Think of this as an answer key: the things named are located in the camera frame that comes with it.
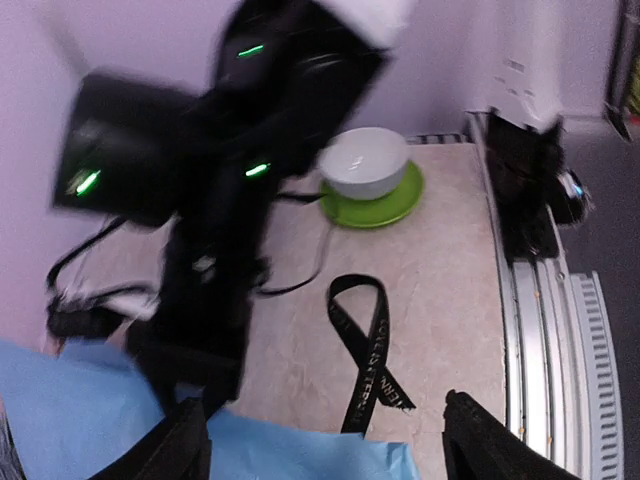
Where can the blue wrapping paper sheet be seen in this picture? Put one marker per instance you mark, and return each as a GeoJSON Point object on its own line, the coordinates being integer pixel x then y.
{"type": "Point", "coordinates": [70, 417]}

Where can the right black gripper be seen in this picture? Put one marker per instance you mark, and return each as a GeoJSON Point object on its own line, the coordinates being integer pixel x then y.
{"type": "Point", "coordinates": [287, 74]}

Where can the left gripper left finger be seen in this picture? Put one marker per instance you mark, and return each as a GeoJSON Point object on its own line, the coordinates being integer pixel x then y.
{"type": "Point", "coordinates": [178, 447]}

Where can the black ribbon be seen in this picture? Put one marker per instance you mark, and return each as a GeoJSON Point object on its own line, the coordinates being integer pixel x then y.
{"type": "Point", "coordinates": [374, 383]}

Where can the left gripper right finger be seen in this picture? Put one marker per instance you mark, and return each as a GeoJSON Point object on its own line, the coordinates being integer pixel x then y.
{"type": "Point", "coordinates": [477, 446]}

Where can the green plate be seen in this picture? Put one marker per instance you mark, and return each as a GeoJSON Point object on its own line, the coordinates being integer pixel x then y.
{"type": "Point", "coordinates": [377, 213]}

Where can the front aluminium rail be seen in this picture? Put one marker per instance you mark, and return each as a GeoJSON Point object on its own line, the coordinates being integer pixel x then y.
{"type": "Point", "coordinates": [562, 389]}

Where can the white ceramic bowl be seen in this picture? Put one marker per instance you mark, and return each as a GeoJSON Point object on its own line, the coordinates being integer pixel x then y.
{"type": "Point", "coordinates": [365, 163]}

